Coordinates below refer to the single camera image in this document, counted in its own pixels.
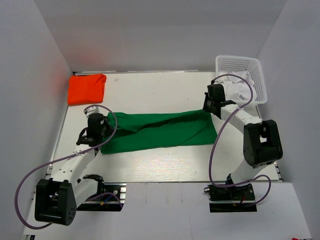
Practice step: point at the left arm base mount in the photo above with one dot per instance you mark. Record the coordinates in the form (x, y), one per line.
(112, 200)

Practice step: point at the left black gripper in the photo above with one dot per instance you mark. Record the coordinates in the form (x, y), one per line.
(106, 128)

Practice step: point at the white plastic basket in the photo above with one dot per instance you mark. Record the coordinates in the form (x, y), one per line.
(224, 64)

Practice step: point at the folded orange t shirt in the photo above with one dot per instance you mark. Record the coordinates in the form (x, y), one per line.
(86, 89)

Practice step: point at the green t shirt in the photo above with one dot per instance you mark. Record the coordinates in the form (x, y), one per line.
(137, 132)

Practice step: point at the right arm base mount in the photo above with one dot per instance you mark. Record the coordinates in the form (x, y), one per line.
(238, 199)

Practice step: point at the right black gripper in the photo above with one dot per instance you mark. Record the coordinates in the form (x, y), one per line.
(207, 106)

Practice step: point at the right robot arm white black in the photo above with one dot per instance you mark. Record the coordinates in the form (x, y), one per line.
(261, 140)

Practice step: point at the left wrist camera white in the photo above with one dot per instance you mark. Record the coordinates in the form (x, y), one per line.
(91, 110)

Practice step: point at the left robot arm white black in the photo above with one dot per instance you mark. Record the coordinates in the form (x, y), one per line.
(57, 198)

